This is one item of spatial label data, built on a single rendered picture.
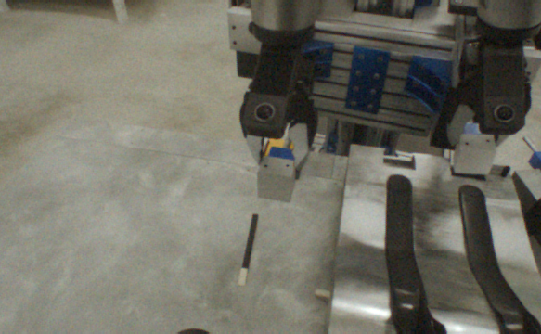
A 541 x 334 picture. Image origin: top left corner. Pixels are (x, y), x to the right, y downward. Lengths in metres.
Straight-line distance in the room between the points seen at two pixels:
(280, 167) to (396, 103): 0.57
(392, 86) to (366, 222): 0.52
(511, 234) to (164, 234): 0.53
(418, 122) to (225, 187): 0.56
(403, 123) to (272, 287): 0.64
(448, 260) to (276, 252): 0.25
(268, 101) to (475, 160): 0.37
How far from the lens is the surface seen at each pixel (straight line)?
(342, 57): 1.04
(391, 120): 1.11
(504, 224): 0.67
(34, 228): 0.79
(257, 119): 0.42
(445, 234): 0.62
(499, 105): 0.55
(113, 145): 0.90
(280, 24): 0.44
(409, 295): 0.51
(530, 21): 0.56
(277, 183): 0.57
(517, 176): 0.82
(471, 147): 0.68
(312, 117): 0.51
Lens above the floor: 1.34
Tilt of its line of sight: 43 degrees down
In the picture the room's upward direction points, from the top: straight up
